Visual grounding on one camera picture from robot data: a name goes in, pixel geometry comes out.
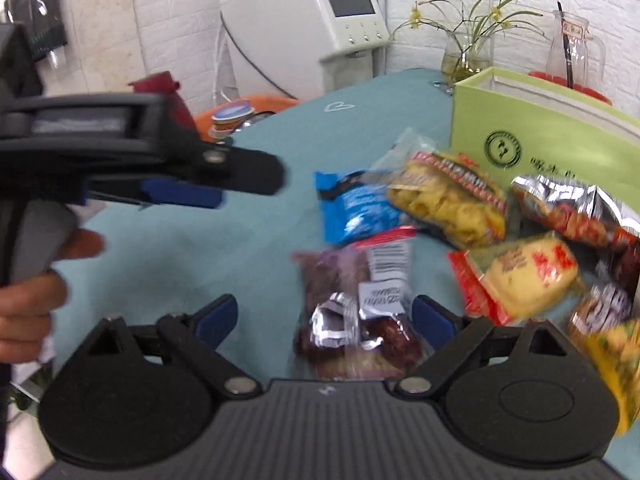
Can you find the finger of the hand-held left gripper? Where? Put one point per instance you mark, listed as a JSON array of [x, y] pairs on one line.
[[250, 170], [185, 195]]

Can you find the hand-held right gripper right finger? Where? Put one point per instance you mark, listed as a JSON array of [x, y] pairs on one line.
[[432, 318]]

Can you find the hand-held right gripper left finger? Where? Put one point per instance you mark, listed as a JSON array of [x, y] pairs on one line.
[[220, 316]]

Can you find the clear packet of red dates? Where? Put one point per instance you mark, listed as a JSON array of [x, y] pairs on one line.
[[330, 280]]

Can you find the silver foil snack packet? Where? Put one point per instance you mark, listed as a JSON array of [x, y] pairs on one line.
[[565, 205]]

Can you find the green cardboard box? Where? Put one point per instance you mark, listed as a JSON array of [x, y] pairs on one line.
[[480, 110]]

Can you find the person's left hand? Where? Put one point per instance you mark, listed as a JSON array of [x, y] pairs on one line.
[[30, 310]]

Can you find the blue lidded cup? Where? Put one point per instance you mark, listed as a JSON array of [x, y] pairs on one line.
[[231, 112]]

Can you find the orange plastic basin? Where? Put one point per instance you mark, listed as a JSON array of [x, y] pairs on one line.
[[267, 102]]

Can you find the dark red kettle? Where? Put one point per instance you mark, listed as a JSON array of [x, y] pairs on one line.
[[160, 85]]

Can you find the blue snack packet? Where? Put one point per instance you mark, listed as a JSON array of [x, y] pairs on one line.
[[350, 205]]

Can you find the yellow bun packet red edge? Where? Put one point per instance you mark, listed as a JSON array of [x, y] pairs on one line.
[[530, 275]]

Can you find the clear packet of yellow chips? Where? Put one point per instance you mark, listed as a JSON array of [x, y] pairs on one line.
[[450, 200]]

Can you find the white machine with screen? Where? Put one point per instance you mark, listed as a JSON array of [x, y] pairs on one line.
[[300, 25]]

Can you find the dark brown snack packet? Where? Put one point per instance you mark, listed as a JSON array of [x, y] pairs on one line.
[[600, 307]]

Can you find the yellow green snack packet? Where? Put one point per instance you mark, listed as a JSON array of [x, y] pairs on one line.
[[620, 370]]

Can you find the glass vase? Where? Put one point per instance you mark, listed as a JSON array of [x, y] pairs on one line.
[[465, 62]]

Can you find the yellow flowered plant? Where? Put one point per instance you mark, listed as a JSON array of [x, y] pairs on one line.
[[475, 15]]

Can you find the red round tray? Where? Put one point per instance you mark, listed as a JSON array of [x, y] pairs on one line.
[[595, 92]]

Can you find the glass pitcher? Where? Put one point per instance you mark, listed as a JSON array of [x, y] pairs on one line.
[[582, 55]]

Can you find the black stick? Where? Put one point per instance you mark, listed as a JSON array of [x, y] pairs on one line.
[[566, 45]]

